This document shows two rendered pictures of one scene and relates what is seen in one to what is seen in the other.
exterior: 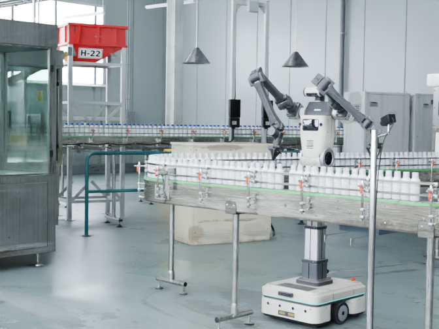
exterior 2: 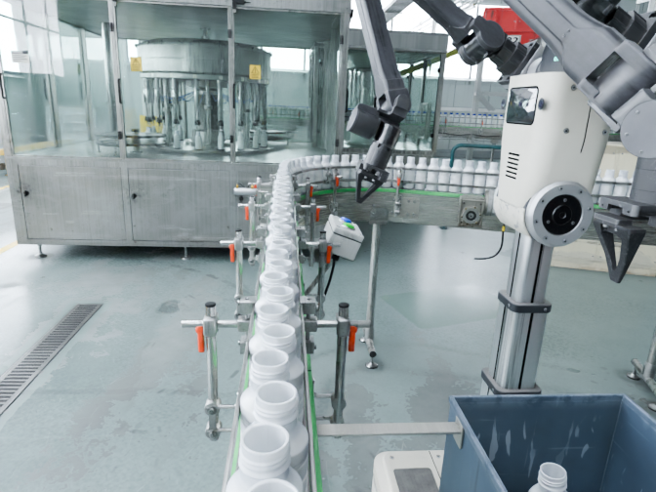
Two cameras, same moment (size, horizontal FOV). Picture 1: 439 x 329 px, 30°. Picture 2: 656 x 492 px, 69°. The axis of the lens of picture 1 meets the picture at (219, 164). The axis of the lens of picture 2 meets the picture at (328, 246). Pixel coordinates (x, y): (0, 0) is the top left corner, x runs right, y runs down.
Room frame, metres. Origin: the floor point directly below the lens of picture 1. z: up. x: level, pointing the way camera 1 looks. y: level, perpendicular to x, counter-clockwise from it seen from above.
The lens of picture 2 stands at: (4.74, -1.10, 1.41)
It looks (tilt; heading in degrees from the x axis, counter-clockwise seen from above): 16 degrees down; 41
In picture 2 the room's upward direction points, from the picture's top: 2 degrees clockwise
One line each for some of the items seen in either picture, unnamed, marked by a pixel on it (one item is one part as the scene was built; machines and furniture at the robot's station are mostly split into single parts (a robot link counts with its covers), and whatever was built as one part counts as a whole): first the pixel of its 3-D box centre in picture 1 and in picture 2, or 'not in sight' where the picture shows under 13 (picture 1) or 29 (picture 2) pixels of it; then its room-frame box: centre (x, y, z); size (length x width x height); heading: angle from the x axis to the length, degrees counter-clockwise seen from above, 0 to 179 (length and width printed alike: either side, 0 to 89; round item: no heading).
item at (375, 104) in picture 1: (375, 158); not in sight; (11.59, -2.21, 0.96); 0.82 x 0.50 x 1.91; 118
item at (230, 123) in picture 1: (233, 113); not in sight; (11.76, -0.19, 1.55); 0.17 x 0.15 x 0.42; 118
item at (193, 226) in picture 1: (221, 191); (596, 204); (9.96, -0.02, 0.59); 1.10 x 0.62 x 1.18; 118
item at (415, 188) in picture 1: (415, 187); not in sight; (4.70, -1.13, 1.08); 0.06 x 0.06 x 0.17
